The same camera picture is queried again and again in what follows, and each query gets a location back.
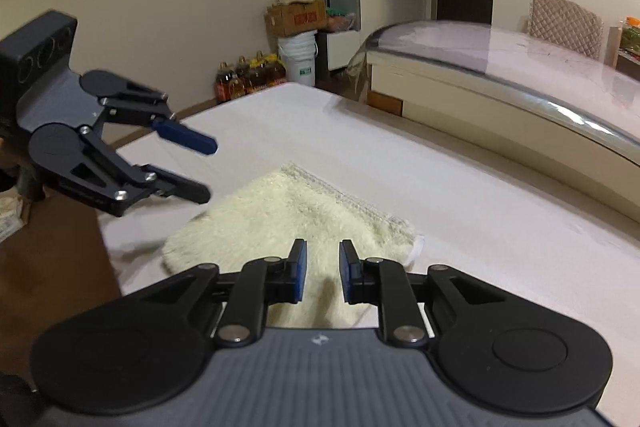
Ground cream terry towel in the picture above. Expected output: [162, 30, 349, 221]
[163, 164, 424, 329]

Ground cooking oil bottles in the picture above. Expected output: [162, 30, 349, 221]
[214, 52, 288, 103]

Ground white plastic bucket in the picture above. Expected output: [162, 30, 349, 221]
[277, 30, 318, 87]

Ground cardboard box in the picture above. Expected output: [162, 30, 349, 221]
[265, 0, 328, 38]

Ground glass-topped beige table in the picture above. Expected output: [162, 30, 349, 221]
[348, 20, 639, 220]

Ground quilted beige chair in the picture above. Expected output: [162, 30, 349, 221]
[527, 0, 603, 60]

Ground wooden shelf rack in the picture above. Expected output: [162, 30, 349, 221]
[604, 22, 640, 81]

